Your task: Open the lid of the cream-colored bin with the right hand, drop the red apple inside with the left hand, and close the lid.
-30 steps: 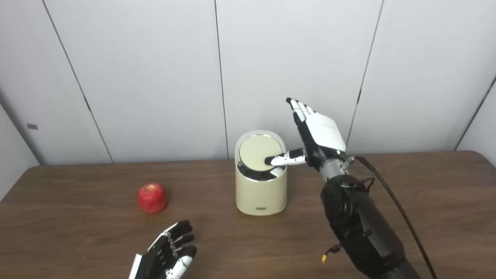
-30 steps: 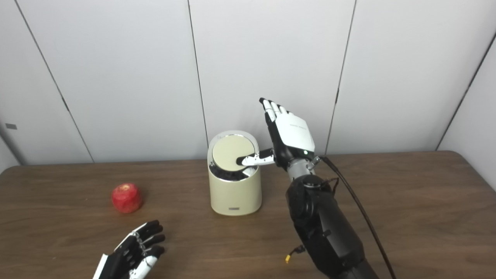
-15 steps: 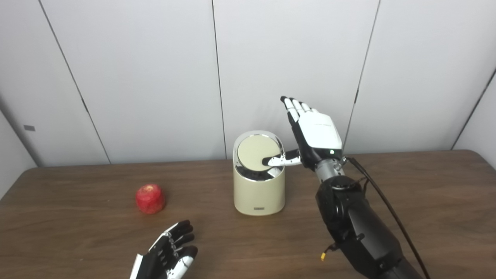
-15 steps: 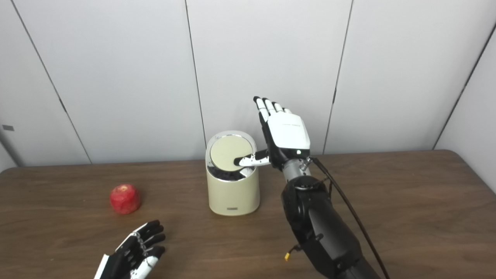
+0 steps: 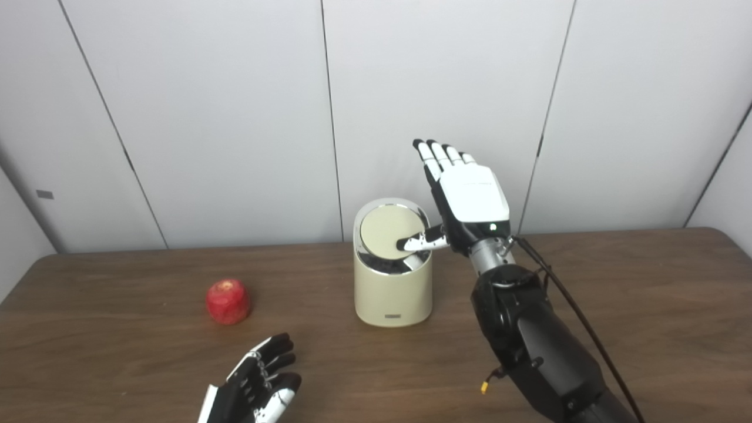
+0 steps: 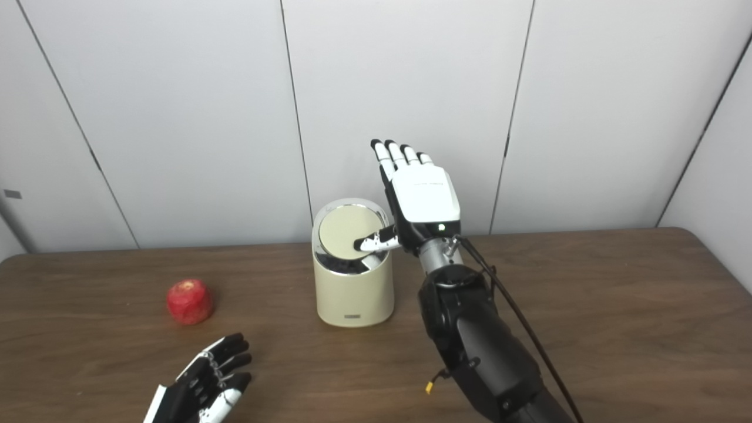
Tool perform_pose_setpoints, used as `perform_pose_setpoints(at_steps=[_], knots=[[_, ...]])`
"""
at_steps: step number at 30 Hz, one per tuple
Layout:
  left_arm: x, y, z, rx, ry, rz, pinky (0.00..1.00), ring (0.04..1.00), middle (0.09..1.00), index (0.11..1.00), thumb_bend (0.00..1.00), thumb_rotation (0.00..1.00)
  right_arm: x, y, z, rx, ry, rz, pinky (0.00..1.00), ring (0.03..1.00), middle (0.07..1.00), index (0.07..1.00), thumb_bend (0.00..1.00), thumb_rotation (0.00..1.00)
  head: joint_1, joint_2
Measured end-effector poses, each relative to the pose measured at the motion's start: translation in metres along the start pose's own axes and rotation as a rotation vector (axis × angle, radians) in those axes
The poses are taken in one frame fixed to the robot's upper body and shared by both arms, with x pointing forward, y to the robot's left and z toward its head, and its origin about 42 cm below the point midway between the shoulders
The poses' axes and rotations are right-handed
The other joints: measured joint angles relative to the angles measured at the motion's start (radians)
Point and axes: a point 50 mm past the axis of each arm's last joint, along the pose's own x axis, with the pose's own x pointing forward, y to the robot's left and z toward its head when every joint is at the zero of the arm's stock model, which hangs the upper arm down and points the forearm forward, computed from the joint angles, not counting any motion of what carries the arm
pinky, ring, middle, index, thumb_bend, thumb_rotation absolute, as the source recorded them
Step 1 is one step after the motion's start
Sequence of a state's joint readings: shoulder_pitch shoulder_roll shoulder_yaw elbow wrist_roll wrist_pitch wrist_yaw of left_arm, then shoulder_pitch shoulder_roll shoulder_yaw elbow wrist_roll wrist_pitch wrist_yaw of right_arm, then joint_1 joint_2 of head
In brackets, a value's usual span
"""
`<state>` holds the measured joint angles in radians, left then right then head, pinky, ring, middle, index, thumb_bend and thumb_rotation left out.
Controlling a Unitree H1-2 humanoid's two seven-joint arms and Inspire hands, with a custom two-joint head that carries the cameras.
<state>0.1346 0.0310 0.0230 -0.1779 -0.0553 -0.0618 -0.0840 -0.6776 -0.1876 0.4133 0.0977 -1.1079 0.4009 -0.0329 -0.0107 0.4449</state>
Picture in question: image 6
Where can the round cream bin lid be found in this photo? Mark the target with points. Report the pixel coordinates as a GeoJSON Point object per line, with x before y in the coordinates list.
{"type": "Point", "coordinates": [343, 229]}

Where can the red apple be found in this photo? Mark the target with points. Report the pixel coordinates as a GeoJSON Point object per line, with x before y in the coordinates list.
{"type": "Point", "coordinates": [189, 302]}

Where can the cream-colored bin body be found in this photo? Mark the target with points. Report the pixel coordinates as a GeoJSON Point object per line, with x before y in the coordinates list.
{"type": "Point", "coordinates": [352, 296]}

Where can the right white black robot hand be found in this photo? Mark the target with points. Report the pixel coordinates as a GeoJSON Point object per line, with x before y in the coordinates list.
{"type": "Point", "coordinates": [424, 197]}

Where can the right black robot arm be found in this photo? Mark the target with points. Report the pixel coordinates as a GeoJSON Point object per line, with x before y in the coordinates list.
{"type": "Point", "coordinates": [482, 346]}

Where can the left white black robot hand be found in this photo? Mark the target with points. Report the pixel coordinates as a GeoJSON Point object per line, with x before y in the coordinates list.
{"type": "Point", "coordinates": [197, 388]}

